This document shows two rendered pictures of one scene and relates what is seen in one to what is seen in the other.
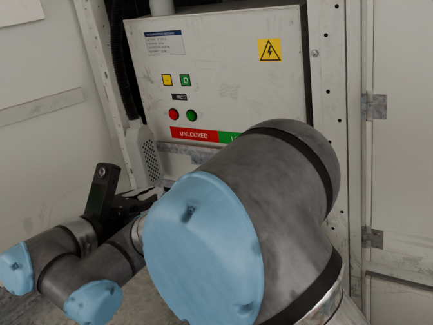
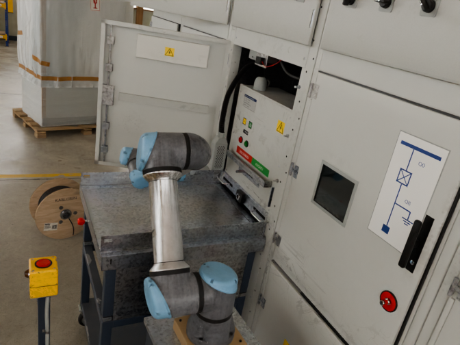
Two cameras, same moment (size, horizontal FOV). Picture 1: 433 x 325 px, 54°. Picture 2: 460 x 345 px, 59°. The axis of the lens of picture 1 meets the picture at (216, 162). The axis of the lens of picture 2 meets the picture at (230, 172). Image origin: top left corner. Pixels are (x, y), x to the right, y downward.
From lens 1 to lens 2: 98 cm
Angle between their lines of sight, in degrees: 23
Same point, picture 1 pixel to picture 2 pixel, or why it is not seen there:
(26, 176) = not seen: hidden behind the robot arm
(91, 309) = (135, 177)
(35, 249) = (134, 151)
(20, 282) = (123, 158)
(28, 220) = not seen: hidden behind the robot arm
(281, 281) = (154, 161)
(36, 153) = (174, 126)
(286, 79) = (281, 144)
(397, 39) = (307, 143)
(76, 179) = not seen: hidden behind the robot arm
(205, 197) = (150, 135)
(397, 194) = (290, 219)
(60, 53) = (207, 86)
